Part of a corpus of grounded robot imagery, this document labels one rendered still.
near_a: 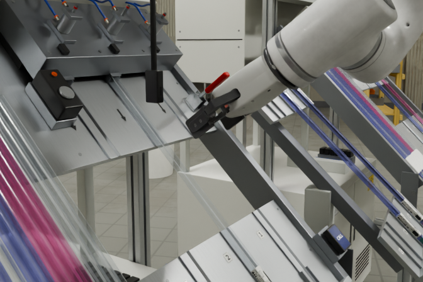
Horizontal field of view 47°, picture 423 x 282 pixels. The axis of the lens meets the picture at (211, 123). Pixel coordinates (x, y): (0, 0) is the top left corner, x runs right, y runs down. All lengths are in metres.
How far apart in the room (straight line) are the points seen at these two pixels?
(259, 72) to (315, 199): 0.55
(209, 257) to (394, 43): 0.40
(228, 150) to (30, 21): 0.45
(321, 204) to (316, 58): 0.57
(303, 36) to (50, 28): 0.40
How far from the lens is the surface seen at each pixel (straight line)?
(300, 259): 0.92
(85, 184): 1.26
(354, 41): 0.65
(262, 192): 0.98
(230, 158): 1.00
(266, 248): 0.86
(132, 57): 0.89
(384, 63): 0.71
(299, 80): 0.68
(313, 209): 1.17
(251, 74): 0.68
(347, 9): 0.64
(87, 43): 0.84
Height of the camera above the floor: 1.15
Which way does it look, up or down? 9 degrees down
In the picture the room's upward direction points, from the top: straight up
